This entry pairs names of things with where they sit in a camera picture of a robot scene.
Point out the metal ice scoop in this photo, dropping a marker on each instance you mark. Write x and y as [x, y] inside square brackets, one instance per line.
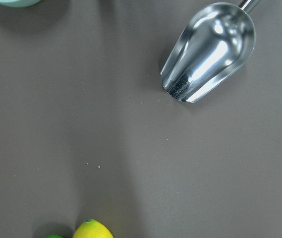
[216, 42]

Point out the yellow lemon near scoop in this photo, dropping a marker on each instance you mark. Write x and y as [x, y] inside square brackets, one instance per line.
[92, 228]

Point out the green lime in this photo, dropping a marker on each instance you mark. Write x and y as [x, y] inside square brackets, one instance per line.
[53, 236]

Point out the mint green bowl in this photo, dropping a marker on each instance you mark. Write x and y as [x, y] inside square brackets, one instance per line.
[18, 3]

